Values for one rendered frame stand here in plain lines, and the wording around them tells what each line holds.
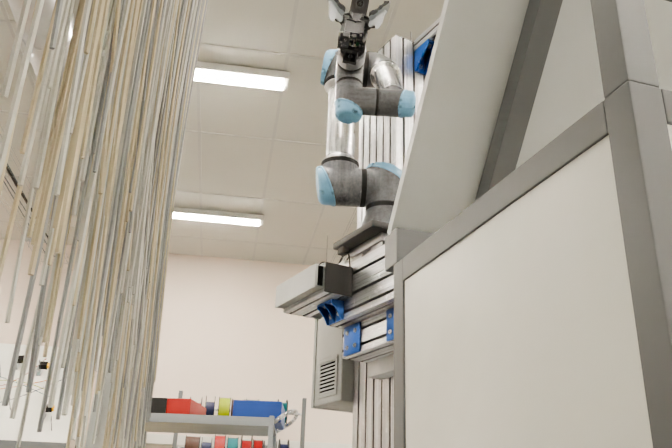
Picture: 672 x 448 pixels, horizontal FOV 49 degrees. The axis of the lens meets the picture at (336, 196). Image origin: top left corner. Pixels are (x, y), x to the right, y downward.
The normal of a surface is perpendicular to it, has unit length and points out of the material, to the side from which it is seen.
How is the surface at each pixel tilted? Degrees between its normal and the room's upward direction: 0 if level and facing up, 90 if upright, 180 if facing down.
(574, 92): 128
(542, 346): 90
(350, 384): 90
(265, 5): 180
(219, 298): 90
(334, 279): 90
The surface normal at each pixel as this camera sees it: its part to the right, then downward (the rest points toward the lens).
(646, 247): -0.95, -0.16
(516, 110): 0.23, 0.25
